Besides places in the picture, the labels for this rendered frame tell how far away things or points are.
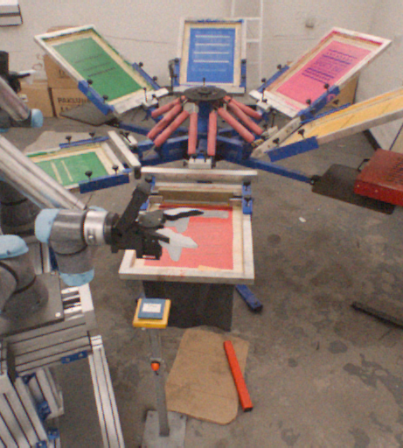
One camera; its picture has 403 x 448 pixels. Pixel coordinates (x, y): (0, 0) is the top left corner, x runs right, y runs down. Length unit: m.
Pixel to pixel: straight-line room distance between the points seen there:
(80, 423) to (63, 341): 0.93
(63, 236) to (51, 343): 0.59
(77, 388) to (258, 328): 1.21
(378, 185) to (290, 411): 1.33
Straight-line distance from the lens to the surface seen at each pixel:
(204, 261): 1.85
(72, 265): 0.94
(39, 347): 1.43
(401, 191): 2.31
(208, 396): 2.51
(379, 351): 2.94
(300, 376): 2.67
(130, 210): 0.83
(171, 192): 2.18
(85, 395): 2.37
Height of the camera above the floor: 2.17
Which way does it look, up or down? 36 degrees down
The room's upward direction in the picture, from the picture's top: straight up
